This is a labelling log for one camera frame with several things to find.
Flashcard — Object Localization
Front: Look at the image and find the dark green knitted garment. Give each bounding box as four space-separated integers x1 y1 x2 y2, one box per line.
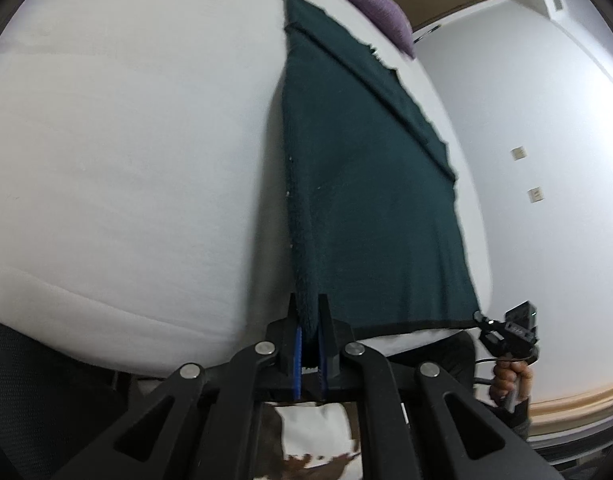
280 0 483 356

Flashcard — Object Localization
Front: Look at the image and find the dark mesh fabric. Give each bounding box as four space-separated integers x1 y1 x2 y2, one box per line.
0 317 130 480

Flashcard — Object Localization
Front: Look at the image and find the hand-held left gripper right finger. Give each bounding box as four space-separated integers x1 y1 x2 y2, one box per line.
317 294 577 480

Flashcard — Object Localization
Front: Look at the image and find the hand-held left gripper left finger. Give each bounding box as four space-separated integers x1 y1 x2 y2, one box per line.
51 294 307 480

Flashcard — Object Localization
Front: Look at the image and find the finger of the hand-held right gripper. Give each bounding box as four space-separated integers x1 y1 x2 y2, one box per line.
472 310 505 356

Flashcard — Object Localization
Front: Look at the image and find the person's right forearm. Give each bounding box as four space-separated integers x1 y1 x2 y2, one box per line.
489 397 533 443

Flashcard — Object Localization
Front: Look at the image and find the person's right hand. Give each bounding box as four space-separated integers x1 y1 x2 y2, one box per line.
487 359 533 407

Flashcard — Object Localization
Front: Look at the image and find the purple pillow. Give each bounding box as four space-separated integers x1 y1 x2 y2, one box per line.
339 0 417 59

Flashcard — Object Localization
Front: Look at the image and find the bed with white sheet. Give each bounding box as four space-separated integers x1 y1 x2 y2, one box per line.
0 0 493 382

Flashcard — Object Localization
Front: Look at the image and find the wooden skirting board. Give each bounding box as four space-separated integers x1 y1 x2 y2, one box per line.
529 379 613 427

